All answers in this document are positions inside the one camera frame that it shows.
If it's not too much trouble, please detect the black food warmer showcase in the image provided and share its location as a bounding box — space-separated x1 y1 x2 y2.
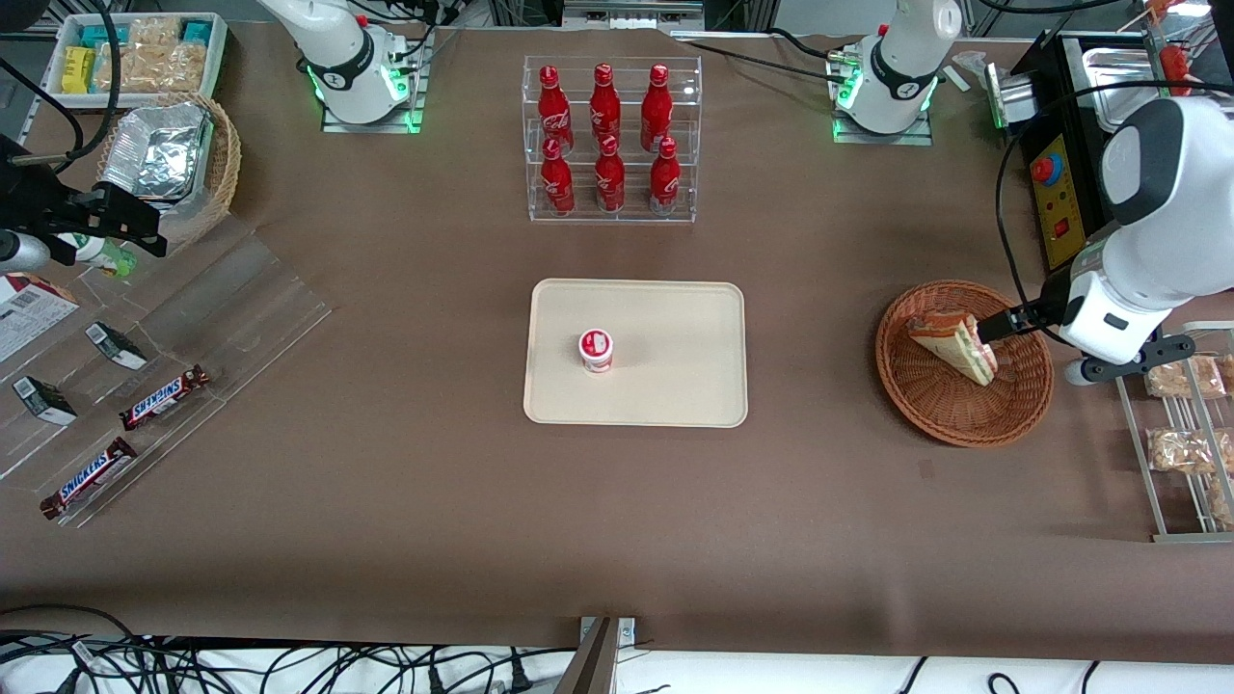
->
1007 29 1234 273

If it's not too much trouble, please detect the light tan wicker basket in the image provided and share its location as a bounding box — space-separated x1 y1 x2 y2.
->
94 92 242 247

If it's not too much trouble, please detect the red food on skewer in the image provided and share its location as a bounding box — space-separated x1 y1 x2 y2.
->
1142 0 1218 97

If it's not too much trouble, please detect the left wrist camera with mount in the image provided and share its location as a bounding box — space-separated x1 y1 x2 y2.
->
1065 333 1197 387

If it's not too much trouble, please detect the clear acrylic bottle rack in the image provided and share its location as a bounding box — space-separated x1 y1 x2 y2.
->
522 55 703 225

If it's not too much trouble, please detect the red cola bottle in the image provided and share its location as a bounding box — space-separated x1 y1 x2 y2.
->
649 136 682 217
540 137 577 216
590 63 623 155
537 65 575 155
641 64 674 153
594 135 626 214

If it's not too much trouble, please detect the yellow snack packet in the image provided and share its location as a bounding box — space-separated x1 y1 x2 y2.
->
61 45 97 95

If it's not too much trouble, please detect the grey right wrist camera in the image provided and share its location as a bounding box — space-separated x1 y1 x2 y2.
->
0 231 51 274

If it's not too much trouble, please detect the white plastic bin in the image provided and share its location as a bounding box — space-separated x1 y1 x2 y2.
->
43 12 230 109

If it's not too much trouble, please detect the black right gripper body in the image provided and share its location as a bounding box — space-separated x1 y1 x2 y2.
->
0 135 73 234

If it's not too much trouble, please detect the white metal wire rack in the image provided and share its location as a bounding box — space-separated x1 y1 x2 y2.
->
1116 321 1234 544

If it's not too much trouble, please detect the beige plastic tray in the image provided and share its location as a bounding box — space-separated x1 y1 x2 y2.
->
523 279 749 428

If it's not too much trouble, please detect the small black white box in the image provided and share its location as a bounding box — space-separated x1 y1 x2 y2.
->
85 322 148 371
12 376 78 427

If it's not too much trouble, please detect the brown table cover sheet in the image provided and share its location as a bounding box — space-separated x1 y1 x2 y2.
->
0 19 1234 666

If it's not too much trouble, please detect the black hanging cable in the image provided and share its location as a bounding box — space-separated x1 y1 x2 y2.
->
0 0 122 176

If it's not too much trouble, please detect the printed cardboard box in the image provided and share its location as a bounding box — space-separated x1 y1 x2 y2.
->
0 273 81 365

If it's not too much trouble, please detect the plastic triangle sandwich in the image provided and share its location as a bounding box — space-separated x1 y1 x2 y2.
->
906 310 1000 387

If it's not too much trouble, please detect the clear acrylic stepped display stand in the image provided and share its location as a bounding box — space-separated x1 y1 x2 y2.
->
0 214 334 529

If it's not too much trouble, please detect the stainless steel pan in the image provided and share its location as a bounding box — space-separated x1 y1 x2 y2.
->
1080 45 1173 131

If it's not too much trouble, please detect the tangled black cable bundle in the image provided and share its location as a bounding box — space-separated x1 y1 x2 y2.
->
0 605 579 694

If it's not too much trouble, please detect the metal bracket with dark bar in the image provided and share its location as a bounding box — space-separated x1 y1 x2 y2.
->
554 615 637 694

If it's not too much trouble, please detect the black cable on table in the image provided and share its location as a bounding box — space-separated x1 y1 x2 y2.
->
670 27 859 73

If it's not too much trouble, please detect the brown Snickers bar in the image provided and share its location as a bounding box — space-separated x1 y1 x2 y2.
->
40 437 139 521
119 364 211 432

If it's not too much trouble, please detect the clear cracker snack pack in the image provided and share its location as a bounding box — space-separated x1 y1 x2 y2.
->
96 43 208 94
125 17 184 49

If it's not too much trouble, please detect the round brown wicker basket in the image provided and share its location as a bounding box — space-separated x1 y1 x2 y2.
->
875 280 1055 448

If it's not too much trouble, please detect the white green small bottle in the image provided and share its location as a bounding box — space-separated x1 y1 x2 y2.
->
58 231 138 280

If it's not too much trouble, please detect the silver foil tray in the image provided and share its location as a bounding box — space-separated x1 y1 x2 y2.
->
101 101 215 203

